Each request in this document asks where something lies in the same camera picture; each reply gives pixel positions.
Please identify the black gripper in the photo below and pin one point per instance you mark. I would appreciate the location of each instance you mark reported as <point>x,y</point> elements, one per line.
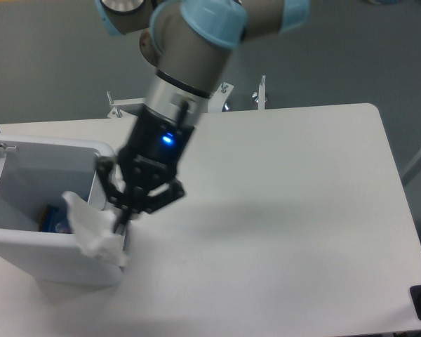
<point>149,165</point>

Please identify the white plastic wrapper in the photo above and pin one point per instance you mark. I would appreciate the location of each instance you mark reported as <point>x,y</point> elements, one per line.
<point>91,222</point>

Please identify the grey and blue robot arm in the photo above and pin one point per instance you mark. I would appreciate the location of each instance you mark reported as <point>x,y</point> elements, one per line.
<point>189,43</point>

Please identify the white trash can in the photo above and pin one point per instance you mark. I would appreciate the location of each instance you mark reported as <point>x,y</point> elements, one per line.
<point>34,172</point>

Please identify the blue yellow snack packet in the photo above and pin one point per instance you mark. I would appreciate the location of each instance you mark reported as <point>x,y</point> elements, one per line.
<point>54,220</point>

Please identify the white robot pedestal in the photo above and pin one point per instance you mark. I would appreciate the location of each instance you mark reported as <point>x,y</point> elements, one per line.
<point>218,100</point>

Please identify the white right table bracket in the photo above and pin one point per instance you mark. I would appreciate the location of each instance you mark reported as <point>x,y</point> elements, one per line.
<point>260,96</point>

